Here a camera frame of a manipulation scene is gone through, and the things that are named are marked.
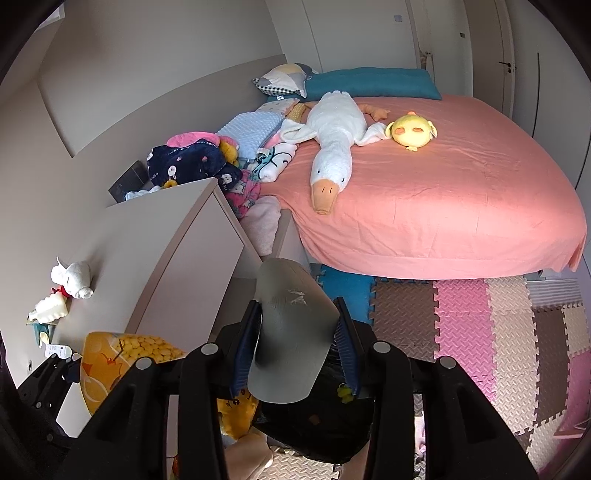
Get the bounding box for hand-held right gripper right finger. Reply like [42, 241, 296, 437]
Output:
[333, 298, 539, 480]

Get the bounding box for tan plush toy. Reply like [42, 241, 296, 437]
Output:
[286, 102, 315, 123]

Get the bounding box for teal paper packet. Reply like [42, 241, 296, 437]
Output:
[28, 322, 57, 348]

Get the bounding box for white wardrobe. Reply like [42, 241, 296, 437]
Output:
[302, 0, 543, 139]

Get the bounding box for bed with pink sheet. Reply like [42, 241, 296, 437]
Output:
[259, 95, 589, 280]

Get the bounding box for grey baseball cap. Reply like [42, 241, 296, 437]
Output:
[248, 257, 340, 402]

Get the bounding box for white cartoon print cloth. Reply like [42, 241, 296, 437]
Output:
[256, 141, 298, 183]

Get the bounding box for yellow chick plush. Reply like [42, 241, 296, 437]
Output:
[385, 112, 438, 152]

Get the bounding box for white crumpled cloth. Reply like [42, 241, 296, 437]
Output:
[126, 184, 162, 201]

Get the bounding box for patchwork pillow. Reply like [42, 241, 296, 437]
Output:
[253, 63, 319, 99]

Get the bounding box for white goose plush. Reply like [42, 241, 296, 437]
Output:
[281, 91, 393, 217]

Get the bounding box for grey striped rug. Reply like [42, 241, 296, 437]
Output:
[526, 277, 583, 306]

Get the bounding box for light blue fleece blanket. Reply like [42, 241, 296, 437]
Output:
[217, 112, 284, 160]

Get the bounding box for hot pink cloth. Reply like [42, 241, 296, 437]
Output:
[166, 132, 222, 149]

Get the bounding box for white sponge brush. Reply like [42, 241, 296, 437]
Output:
[28, 293, 70, 324]

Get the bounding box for beige dresser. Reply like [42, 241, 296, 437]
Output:
[51, 178, 265, 444]

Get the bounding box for yellow cartoon plush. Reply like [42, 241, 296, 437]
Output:
[217, 388, 260, 439]

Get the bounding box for black wall switch panel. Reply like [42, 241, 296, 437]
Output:
[108, 161, 149, 202]

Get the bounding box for teal long pillow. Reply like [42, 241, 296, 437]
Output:
[265, 68, 443, 103]

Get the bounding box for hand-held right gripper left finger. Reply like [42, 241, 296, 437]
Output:
[55, 300, 264, 480]

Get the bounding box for small printed pillow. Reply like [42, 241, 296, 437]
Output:
[256, 98, 301, 117]

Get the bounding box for navy printed blanket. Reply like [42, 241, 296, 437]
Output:
[147, 144, 243, 195]

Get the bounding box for foam puzzle floor mats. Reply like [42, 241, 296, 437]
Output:
[309, 265, 591, 480]

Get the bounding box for black plastic bag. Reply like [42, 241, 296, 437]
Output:
[252, 342, 377, 464]

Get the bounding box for beige cloth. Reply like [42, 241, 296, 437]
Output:
[222, 427, 278, 480]

